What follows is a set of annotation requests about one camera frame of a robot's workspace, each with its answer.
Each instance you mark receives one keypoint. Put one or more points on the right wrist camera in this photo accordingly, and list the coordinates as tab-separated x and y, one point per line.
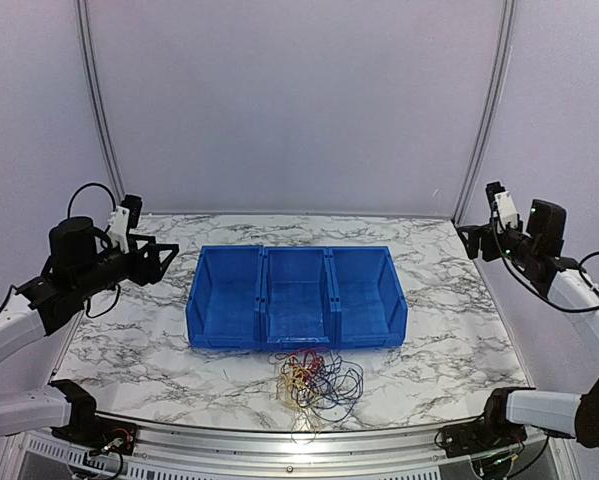
502	206

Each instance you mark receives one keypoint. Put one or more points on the left blue storage bin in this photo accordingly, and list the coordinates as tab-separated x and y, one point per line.
223	308

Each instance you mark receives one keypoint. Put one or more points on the left aluminium frame post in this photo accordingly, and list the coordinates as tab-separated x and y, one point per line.
95	94

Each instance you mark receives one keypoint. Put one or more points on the right blue storage bin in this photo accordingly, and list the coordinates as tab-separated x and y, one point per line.
371	309

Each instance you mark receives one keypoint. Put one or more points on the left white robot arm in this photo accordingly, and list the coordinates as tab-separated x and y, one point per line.
84	261

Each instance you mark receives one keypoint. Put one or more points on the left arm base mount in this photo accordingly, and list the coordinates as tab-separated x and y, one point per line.
86	428

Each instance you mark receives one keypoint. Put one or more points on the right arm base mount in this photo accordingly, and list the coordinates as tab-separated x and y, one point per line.
489	430

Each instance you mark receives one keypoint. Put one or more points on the blue storage bin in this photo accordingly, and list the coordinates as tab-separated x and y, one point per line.
223	308
297	304
371	309

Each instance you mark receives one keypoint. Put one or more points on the middle blue storage bin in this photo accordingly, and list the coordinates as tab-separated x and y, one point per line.
297	304

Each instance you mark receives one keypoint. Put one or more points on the aluminium front rail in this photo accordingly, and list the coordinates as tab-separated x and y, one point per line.
171	451

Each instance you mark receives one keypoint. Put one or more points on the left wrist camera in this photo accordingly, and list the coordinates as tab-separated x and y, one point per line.
124	217

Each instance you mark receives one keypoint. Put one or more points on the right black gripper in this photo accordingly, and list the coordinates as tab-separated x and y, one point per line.
475	233

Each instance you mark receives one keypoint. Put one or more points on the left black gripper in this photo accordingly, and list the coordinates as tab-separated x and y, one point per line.
153	272

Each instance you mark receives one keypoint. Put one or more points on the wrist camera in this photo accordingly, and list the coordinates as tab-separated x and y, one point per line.
502	206
124	217

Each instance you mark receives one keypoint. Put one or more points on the aluminium frame post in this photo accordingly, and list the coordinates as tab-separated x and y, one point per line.
95	94
488	115

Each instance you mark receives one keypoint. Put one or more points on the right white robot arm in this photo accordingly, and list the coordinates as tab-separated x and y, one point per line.
531	252

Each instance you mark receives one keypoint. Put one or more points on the right aluminium frame post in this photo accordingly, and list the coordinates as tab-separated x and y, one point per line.
488	115

